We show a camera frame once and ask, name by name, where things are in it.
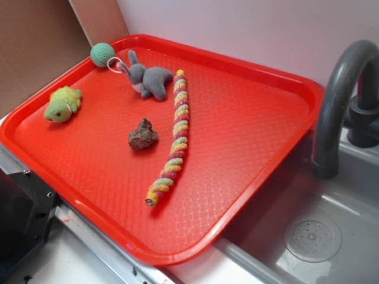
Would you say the grey plush bunny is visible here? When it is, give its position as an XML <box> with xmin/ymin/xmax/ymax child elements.
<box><xmin>116</xmin><ymin>50</ymin><xmax>174</xmax><ymax>101</ymax></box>

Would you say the round sink drain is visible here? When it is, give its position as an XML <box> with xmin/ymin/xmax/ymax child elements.
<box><xmin>283</xmin><ymin>215</ymin><xmax>342</xmax><ymax>263</ymax></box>

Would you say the red plastic tray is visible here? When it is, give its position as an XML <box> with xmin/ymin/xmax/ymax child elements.
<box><xmin>1</xmin><ymin>35</ymin><xmax>323</xmax><ymax>266</ymax></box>

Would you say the brown crumpled lump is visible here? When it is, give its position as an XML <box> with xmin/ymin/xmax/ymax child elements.
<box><xmin>128</xmin><ymin>118</ymin><xmax>158</xmax><ymax>150</ymax></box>

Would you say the grey toy sink basin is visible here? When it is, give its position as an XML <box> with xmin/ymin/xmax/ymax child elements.
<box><xmin>216</xmin><ymin>134</ymin><xmax>378</xmax><ymax>283</ymax></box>

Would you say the grey toy faucet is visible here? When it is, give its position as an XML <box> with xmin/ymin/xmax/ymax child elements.
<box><xmin>311</xmin><ymin>40</ymin><xmax>378</xmax><ymax>179</ymax></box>

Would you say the green plush turtle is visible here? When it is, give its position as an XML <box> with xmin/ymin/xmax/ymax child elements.
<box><xmin>44</xmin><ymin>86</ymin><xmax>82</xmax><ymax>123</ymax></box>

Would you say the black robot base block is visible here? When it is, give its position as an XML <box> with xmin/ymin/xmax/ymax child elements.
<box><xmin>1</xmin><ymin>171</ymin><xmax>57</xmax><ymax>283</ymax></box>

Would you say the brown cardboard panel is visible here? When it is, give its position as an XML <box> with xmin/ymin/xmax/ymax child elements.
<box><xmin>1</xmin><ymin>1</ymin><xmax>129</xmax><ymax>117</ymax></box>

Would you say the green knitted ball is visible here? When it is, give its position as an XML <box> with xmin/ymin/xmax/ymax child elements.
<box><xmin>90</xmin><ymin>43</ymin><xmax>115</xmax><ymax>67</ymax></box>

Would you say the multicolored twisted rope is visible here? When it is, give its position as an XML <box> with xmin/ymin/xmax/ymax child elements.
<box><xmin>144</xmin><ymin>69</ymin><xmax>190</xmax><ymax>207</ymax></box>

